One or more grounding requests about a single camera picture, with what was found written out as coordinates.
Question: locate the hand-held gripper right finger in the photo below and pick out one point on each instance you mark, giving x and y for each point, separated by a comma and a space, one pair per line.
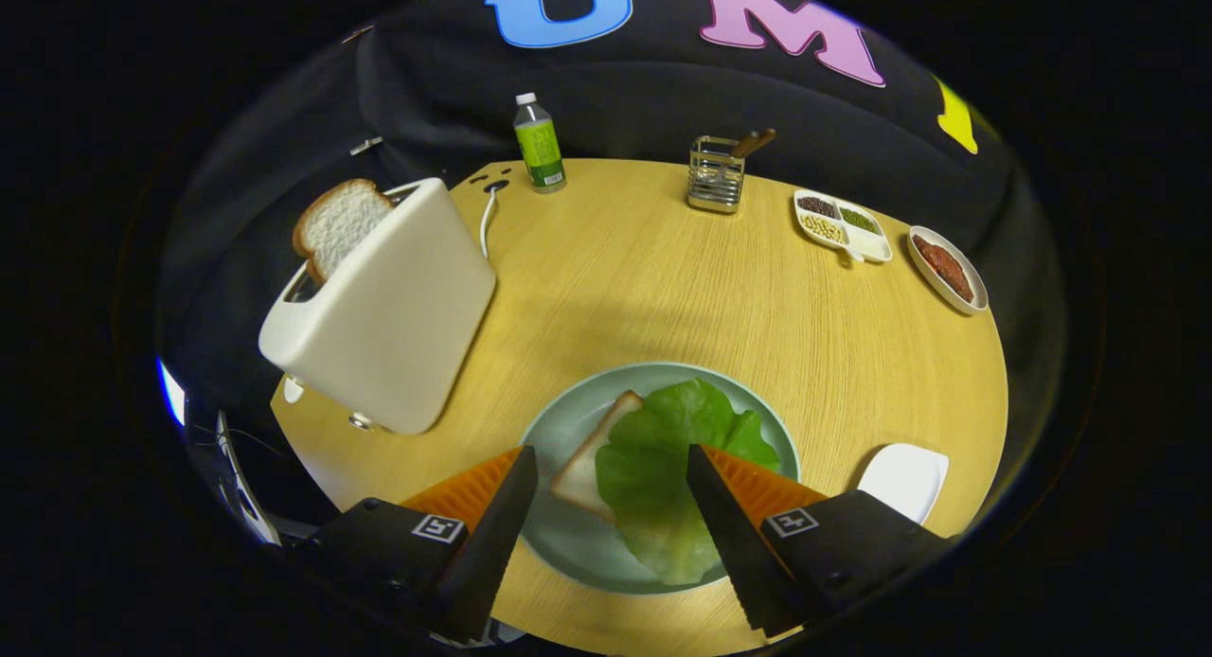
734, 543

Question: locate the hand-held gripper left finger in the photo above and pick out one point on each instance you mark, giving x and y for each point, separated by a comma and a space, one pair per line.
488, 553

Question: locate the green lettuce leaf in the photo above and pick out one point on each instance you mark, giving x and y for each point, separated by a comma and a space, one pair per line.
653, 468

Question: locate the toasted bread slice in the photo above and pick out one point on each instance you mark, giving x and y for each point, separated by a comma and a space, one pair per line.
336, 223

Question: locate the pale green round plate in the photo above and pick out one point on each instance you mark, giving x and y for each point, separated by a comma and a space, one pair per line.
568, 543

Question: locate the white bread slice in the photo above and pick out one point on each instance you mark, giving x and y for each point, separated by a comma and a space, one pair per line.
587, 468

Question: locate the white rounded square plate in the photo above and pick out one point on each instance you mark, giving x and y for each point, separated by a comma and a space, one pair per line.
904, 477

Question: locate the white toaster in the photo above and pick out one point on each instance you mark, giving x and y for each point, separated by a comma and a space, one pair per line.
398, 316

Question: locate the white divided dish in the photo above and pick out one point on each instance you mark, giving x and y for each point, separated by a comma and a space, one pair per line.
866, 243

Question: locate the pile of yellow soybeans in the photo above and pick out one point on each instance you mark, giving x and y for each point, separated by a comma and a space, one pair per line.
822, 227

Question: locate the red meat slice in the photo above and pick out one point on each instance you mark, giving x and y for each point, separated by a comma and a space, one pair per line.
942, 267

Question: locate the pile of green beans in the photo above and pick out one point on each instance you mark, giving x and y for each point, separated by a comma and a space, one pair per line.
858, 220

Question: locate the pile of dark red beans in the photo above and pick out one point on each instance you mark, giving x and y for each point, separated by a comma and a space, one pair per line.
816, 205

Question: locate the white oval meat plate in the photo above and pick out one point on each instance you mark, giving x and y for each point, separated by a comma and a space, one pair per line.
973, 276

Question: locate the green label drink bottle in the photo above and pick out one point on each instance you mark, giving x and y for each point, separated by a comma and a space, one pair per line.
540, 150

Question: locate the silver cloth clip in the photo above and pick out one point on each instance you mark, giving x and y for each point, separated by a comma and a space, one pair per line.
365, 146

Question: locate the orange cloth clip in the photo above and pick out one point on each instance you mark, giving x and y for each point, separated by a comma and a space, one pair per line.
358, 34

